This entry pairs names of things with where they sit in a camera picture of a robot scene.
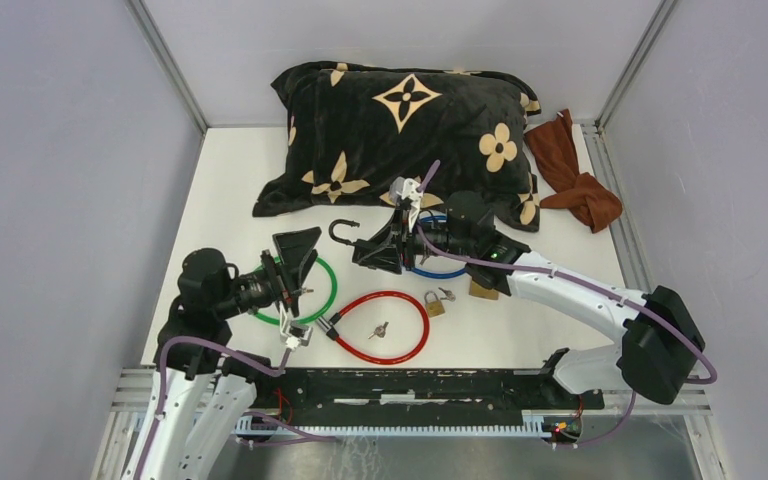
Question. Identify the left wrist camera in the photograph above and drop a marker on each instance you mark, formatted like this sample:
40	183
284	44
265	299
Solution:
292	332

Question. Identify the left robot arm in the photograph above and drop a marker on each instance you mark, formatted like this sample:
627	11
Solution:
201	387

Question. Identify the small brass padlock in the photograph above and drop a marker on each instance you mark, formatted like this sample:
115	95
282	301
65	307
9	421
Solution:
433	304

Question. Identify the black floral pillow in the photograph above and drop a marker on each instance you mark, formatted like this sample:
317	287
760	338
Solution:
353	129

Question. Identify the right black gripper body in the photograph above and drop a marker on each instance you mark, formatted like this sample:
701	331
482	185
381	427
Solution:
413	243

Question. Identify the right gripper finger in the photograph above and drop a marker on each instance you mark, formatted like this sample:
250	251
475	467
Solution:
389	234
381	257

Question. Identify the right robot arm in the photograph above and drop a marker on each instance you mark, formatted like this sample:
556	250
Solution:
654	345

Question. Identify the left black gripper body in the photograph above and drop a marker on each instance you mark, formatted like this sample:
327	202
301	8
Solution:
279	287

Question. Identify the small padlock keys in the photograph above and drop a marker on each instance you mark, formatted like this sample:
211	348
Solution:
447	295

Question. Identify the brown cloth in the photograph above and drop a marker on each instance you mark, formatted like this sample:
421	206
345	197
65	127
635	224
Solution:
579	192

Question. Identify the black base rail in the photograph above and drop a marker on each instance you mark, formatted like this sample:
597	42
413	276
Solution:
327	397

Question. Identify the red lock keys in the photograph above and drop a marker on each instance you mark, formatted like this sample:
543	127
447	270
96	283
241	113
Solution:
379	331

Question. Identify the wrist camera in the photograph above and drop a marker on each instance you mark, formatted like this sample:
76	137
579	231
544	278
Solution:
292	332
405	193

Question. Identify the blue cable lock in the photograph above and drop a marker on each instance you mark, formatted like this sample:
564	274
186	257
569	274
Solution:
434	272

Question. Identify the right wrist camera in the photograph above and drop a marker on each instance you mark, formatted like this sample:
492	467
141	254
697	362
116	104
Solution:
405	193

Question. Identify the large brass padlock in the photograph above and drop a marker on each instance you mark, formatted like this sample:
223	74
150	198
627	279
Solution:
478	291

